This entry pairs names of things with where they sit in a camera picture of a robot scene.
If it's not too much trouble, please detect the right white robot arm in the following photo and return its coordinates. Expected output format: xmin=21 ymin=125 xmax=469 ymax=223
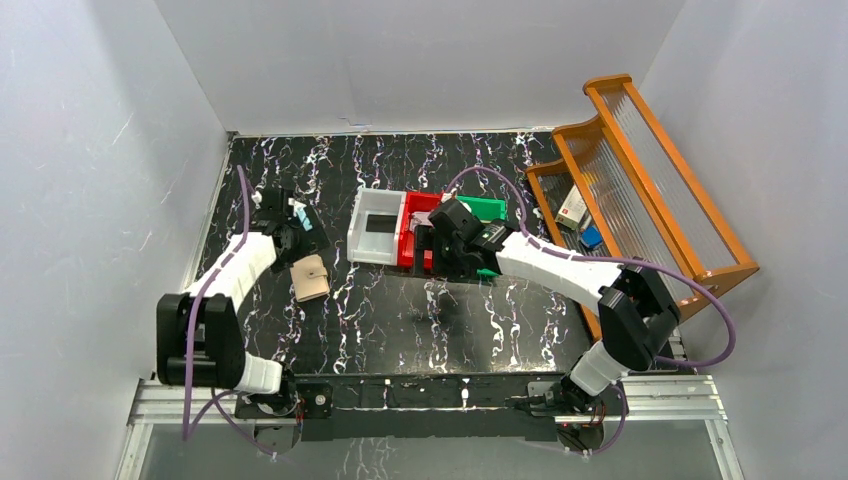
xmin=413 ymin=198 xmax=681 ymax=414

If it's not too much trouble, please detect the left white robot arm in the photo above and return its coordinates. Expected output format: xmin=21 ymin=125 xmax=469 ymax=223
xmin=156 ymin=189 xmax=329 ymax=416

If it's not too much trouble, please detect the black card in white bin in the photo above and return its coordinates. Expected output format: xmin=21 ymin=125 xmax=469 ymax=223
xmin=366 ymin=214 xmax=398 ymax=234

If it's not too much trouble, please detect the oval white blue package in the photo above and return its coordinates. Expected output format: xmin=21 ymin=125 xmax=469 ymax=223
xmin=292 ymin=200 xmax=314 ymax=232

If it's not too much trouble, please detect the red plastic bin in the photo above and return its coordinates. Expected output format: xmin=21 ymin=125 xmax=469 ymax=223
xmin=396 ymin=192 xmax=441 ymax=268

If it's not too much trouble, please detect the green plastic bin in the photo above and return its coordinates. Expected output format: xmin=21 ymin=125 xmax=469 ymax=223
xmin=455 ymin=195 xmax=507 ymax=282

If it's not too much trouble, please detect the white plastic bin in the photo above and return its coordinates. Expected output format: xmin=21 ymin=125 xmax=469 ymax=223
xmin=347 ymin=188 xmax=407 ymax=266

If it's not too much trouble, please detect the white red small box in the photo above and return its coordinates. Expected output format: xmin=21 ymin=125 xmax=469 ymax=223
xmin=555 ymin=186 xmax=587 ymax=230

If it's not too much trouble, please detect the blue small object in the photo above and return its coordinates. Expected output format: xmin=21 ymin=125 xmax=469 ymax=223
xmin=579 ymin=225 xmax=604 ymax=250

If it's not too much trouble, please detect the orange wooden shelf rack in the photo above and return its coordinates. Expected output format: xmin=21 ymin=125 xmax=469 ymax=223
xmin=524 ymin=74 xmax=761 ymax=342

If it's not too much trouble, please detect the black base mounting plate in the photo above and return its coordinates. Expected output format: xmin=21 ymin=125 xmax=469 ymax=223
xmin=235 ymin=372 xmax=626 ymax=448

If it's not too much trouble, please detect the aluminium frame rail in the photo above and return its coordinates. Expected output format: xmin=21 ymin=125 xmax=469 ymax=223
xmin=117 ymin=370 xmax=743 ymax=479

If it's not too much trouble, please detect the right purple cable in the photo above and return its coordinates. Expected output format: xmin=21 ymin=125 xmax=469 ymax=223
xmin=442 ymin=165 xmax=738 ymax=456

